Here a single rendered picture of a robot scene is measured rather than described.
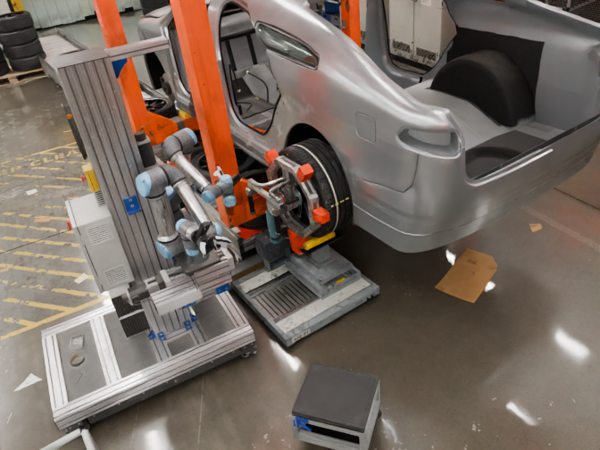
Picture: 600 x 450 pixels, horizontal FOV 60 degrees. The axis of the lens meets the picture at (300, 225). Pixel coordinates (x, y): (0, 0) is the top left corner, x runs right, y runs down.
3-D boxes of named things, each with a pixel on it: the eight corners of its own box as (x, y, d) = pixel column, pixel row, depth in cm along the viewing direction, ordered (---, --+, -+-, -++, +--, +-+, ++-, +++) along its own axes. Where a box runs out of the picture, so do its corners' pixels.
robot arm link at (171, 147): (155, 138, 305) (212, 198, 300) (170, 131, 312) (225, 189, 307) (152, 151, 314) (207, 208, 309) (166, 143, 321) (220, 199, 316)
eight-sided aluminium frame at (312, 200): (323, 245, 350) (316, 174, 319) (315, 249, 347) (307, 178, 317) (280, 212, 389) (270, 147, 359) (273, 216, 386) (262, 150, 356)
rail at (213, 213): (250, 251, 422) (245, 229, 410) (239, 256, 418) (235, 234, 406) (145, 154, 599) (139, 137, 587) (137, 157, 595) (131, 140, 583)
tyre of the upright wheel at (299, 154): (290, 137, 383) (314, 219, 403) (263, 147, 373) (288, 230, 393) (342, 137, 326) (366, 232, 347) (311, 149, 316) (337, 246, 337)
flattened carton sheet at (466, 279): (501, 262, 404) (502, 258, 402) (473, 304, 370) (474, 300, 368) (464, 250, 420) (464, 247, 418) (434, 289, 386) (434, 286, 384)
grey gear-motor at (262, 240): (313, 257, 422) (309, 221, 402) (270, 279, 404) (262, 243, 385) (301, 247, 435) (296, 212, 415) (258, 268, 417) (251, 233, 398)
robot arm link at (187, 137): (169, 197, 352) (167, 131, 313) (185, 187, 361) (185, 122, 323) (181, 206, 348) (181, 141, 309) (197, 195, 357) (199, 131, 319)
